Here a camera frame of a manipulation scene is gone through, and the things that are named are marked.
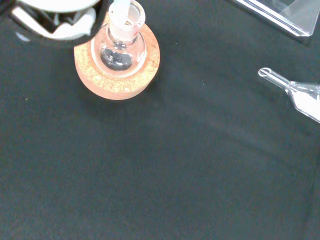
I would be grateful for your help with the small round-bottom glass flask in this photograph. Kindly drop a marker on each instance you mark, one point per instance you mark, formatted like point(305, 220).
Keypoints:
point(117, 55)

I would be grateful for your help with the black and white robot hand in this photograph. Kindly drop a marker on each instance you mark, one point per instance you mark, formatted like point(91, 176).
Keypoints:
point(57, 22)

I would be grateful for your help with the black bench cloth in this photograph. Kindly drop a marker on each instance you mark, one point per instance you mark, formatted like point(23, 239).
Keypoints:
point(150, 162)

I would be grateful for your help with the clear glass weighing funnel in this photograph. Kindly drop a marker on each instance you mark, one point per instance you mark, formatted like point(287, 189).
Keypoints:
point(300, 93)

